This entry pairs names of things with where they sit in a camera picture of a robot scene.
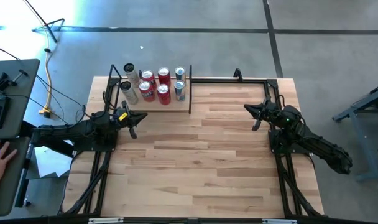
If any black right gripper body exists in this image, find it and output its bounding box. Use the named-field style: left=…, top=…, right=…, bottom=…
left=252, top=96, right=275, bottom=132

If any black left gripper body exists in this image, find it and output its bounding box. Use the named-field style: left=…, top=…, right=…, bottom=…
left=113, top=100, right=137, bottom=139

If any red Fanta can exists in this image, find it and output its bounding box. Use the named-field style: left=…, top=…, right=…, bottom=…
left=139, top=80, right=156, bottom=103
left=141, top=69, right=157, bottom=86

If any red Coke Zero can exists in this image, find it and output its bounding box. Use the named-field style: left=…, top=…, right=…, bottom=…
left=157, top=67, right=172, bottom=87
left=156, top=83, right=172, bottom=106

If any blue silver Red Bull can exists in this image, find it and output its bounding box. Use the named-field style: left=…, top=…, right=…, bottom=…
left=173, top=80, right=187, bottom=102
left=175, top=65, right=187, bottom=83

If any white paper sheet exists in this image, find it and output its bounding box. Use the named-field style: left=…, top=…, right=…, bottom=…
left=33, top=146, right=72, bottom=178

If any grey desk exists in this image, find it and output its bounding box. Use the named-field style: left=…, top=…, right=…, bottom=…
left=0, top=58, right=41, bottom=140

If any black floor stand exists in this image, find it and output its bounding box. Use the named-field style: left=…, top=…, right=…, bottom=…
left=22, top=0, right=66, bottom=44

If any black desk clamp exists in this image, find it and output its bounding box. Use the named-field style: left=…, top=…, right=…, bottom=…
left=0, top=70, right=30, bottom=93

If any person's hand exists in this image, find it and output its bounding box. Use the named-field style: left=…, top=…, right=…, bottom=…
left=0, top=139, right=18, bottom=187

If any dark grey desk surface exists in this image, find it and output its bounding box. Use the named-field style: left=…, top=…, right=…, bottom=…
left=0, top=136, right=31, bottom=218

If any black aluminium table frame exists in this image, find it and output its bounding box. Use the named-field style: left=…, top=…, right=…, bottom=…
left=63, top=67, right=325, bottom=218

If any black metal shelf frame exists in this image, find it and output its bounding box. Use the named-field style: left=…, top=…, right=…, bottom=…
left=107, top=64, right=193, bottom=114

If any black floor cable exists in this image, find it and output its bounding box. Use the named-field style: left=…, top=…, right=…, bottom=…
left=35, top=73, right=86, bottom=125

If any yellow power cable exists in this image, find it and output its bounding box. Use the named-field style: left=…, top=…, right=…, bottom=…
left=38, top=30, right=53, bottom=118

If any blue-grey metal table frame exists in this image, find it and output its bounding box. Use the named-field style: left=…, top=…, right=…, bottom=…
left=331, top=80, right=378, bottom=181

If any silver metal bracket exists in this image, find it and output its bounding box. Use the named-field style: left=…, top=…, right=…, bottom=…
left=262, top=218, right=297, bottom=224
left=88, top=217, right=124, bottom=224

